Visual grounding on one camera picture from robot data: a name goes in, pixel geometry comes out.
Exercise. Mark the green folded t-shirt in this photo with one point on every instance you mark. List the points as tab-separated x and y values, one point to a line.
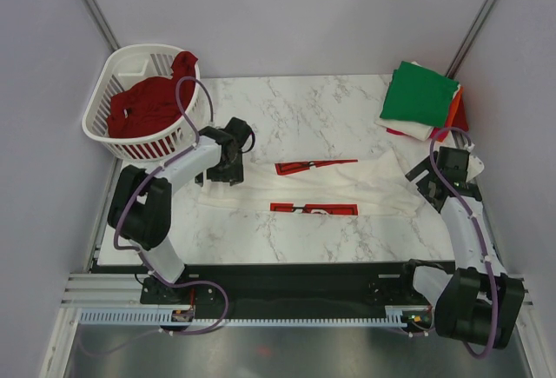
418	95

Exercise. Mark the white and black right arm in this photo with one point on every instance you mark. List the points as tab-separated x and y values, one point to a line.
478	303

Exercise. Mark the dark red folded t-shirt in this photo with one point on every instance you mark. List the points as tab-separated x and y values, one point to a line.
460	117

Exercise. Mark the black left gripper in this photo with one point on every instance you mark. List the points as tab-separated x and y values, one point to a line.
234	175

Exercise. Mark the white slotted cable duct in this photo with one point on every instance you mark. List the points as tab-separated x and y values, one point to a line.
392	317

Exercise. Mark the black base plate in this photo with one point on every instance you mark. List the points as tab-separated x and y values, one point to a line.
336	290

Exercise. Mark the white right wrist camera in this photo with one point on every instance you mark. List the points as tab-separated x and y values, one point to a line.
475	166

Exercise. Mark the orange folded t-shirt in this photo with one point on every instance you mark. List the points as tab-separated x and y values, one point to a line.
453	107

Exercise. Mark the red t-shirt in basket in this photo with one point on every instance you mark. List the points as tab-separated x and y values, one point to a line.
150	105

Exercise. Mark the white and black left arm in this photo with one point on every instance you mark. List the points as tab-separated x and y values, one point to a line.
141	207

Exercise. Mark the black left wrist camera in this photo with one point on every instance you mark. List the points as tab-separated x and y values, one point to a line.
239	130

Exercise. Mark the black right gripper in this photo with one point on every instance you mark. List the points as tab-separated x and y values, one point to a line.
422	185

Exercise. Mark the white Coca-Cola t-shirt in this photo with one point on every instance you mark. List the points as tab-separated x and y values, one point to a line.
375	187

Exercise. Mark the white plastic laundry basket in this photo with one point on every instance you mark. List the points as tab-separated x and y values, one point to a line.
123	69

